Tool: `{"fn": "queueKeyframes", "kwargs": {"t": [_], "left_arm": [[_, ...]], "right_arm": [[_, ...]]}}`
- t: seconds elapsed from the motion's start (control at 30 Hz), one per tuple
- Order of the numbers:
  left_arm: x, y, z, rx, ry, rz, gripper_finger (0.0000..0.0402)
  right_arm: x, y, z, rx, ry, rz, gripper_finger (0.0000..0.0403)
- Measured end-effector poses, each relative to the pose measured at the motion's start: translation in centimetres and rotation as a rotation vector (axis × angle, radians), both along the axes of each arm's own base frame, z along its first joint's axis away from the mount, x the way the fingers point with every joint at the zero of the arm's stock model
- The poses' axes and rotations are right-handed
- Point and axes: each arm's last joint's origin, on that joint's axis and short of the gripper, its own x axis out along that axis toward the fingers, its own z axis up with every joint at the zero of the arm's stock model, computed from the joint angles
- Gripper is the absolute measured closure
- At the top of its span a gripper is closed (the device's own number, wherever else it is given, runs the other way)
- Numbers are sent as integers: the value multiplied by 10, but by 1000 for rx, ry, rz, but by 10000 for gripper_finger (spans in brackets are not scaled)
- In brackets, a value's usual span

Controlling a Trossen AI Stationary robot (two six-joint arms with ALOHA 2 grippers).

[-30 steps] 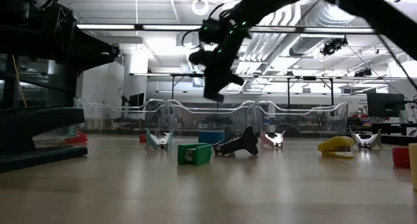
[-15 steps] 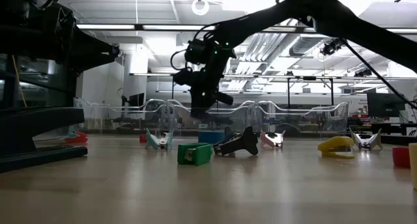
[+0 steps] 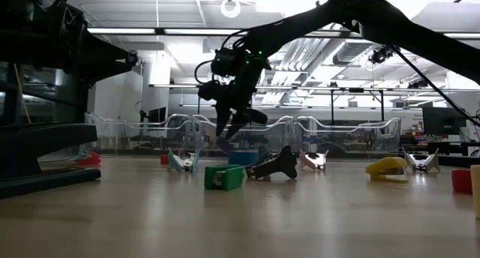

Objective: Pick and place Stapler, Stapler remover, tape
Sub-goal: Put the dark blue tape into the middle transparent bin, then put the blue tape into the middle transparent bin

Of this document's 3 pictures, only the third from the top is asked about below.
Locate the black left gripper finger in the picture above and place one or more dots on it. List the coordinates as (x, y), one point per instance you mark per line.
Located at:
(97, 42)
(101, 65)

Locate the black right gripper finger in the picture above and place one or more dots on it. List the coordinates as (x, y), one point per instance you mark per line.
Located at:
(237, 128)
(224, 121)

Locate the light blue tape roll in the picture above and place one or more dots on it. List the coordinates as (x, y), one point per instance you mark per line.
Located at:
(243, 157)

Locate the green mini stapler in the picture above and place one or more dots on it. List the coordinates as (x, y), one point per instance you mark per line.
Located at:
(225, 177)

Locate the silver metal clip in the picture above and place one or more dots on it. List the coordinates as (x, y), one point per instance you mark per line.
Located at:
(277, 164)

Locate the pink staple remover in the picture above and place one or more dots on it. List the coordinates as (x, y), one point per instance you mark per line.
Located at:
(313, 161)

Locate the red mini stapler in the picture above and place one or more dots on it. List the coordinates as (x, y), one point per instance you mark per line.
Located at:
(164, 159)
(462, 180)
(90, 159)

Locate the yellow mini stapler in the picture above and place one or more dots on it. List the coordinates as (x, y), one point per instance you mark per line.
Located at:
(388, 168)

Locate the grey staple remover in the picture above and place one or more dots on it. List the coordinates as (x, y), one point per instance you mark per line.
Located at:
(422, 162)

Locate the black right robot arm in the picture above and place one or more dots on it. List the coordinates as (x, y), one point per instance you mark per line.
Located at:
(412, 36)

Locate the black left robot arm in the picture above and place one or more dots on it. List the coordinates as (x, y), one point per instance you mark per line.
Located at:
(11, 33)

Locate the long black stapler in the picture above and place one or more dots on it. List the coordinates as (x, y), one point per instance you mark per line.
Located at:
(37, 145)

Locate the ceiling light strip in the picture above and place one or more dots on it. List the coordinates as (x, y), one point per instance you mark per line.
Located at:
(123, 31)

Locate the clear plastic bin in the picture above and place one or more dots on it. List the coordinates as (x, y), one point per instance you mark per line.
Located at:
(270, 136)
(112, 134)
(356, 138)

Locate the black computer monitor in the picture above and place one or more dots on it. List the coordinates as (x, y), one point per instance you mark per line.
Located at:
(157, 116)
(444, 121)

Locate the black metal stand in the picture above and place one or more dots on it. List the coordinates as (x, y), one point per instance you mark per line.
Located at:
(332, 104)

